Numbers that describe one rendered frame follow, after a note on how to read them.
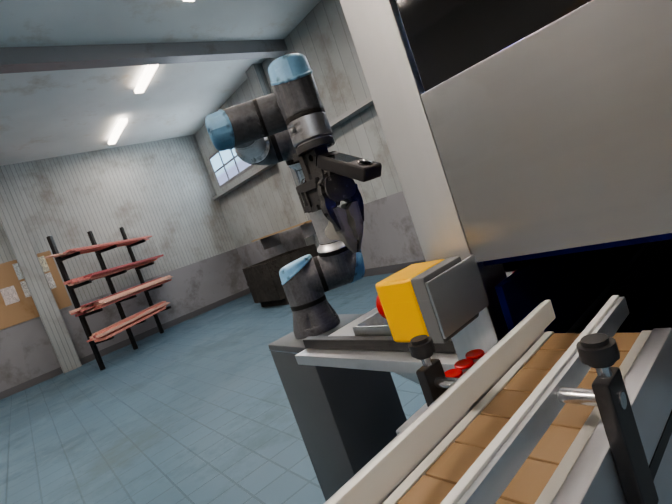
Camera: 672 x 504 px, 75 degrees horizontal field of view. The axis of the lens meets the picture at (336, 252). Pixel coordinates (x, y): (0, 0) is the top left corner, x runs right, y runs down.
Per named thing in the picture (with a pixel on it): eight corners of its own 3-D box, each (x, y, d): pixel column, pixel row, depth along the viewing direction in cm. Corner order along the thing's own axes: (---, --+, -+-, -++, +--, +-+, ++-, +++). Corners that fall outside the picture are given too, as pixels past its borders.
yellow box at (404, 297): (480, 316, 49) (460, 254, 48) (445, 344, 44) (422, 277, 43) (427, 318, 54) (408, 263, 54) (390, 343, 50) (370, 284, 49)
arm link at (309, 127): (334, 109, 79) (299, 114, 74) (342, 134, 79) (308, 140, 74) (309, 125, 84) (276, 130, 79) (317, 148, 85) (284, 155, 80)
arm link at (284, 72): (306, 62, 83) (306, 44, 75) (325, 118, 84) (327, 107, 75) (266, 75, 83) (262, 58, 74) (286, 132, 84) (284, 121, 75)
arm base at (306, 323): (286, 338, 141) (276, 309, 140) (322, 319, 150) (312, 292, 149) (312, 339, 129) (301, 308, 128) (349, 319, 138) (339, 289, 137)
